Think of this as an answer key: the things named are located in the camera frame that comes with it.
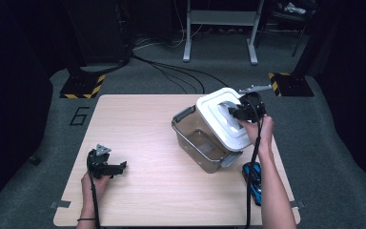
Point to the person's left hand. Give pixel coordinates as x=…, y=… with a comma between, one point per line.
x=95, y=187

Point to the blue toy car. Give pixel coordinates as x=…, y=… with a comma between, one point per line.
x=254, y=181

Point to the grey tape piece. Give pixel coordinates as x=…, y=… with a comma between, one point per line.
x=299, y=204
x=60, y=204

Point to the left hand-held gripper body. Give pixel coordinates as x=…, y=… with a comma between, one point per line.
x=97, y=162

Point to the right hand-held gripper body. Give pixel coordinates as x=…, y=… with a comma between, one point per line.
x=254, y=105

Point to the black cabinet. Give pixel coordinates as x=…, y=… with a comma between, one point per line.
x=98, y=28

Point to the white box lid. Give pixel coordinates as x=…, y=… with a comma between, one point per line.
x=216, y=124

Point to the black yellow striped stand base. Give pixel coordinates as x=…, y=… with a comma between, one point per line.
x=82, y=86
x=292, y=85

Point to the small black floor object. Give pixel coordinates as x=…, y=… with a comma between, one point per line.
x=34, y=160

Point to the dark chair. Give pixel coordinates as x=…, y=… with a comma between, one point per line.
x=294, y=16

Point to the person's right hand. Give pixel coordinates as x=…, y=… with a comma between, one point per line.
x=263, y=133

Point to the white metal stand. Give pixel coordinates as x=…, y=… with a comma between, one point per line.
x=222, y=17

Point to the clear plastic storage box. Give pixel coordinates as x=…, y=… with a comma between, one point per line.
x=197, y=140

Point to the thin black wrist band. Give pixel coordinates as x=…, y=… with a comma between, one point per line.
x=85, y=219

